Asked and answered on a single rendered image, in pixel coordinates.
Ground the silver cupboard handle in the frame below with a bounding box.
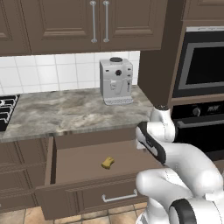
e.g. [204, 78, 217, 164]
[102, 0, 111, 44]
[89, 0, 98, 44]

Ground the silver coffee machine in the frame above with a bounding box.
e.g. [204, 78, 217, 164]
[99, 57, 135, 107]

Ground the yellow sponge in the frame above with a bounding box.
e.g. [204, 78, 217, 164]
[101, 157, 116, 171]

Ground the brown base cupboard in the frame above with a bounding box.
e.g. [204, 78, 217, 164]
[0, 137, 49, 214]

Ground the black hob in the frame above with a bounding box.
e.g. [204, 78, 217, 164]
[0, 94, 21, 132]

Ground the brown tall cupboard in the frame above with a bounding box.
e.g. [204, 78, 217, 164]
[137, 0, 224, 109]

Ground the black microwave oven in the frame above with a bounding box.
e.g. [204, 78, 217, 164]
[171, 25, 224, 99]

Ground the brown wall cupboard door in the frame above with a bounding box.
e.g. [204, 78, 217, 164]
[0, 0, 32, 58]
[20, 0, 102, 56]
[99, 0, 170, 53]

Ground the brown open drawer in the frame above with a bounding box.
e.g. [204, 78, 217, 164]
[35, 136, 165, 221]

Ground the silver drawer handle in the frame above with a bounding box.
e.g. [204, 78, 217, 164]
[101, 188, 138, 203]

